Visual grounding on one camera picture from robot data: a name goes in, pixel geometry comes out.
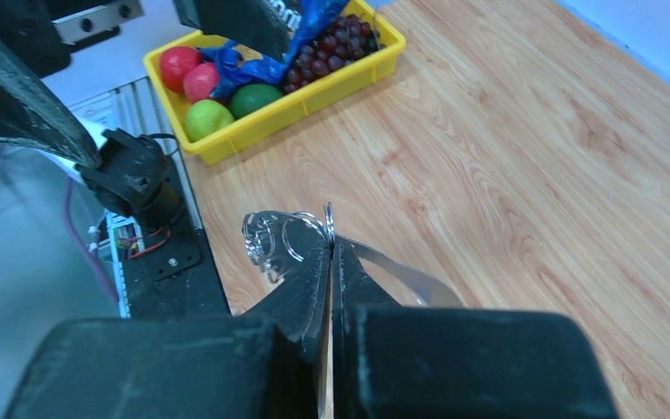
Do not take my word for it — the pink red apple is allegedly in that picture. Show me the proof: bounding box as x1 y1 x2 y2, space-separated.
182 63 220 103

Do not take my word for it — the dark red grape bunch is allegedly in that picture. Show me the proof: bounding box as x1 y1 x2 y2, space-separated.
279 14 386 94

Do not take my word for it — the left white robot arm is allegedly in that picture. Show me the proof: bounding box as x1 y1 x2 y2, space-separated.
0 1 188 232

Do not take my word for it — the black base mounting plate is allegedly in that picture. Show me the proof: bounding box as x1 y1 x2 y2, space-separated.
122 169 231 319

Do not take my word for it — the green apple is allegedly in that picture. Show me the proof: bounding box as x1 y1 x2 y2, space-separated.
184 100 236 142

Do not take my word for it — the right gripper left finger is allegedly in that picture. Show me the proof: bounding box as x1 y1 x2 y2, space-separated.
236 222 331 365

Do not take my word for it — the silver metal keyring holder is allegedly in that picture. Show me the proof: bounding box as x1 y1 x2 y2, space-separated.
241 202 464 309

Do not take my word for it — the blue Doritos chip bag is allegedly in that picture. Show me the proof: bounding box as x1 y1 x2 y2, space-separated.
194 0 347 100

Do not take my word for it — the yellow plastic bin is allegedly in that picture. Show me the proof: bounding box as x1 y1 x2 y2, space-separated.
143 1 407 165

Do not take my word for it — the dark green lime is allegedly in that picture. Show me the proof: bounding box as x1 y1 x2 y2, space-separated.
229 84 283 119

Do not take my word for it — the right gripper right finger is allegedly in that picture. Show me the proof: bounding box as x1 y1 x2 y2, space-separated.
332 238 400 359

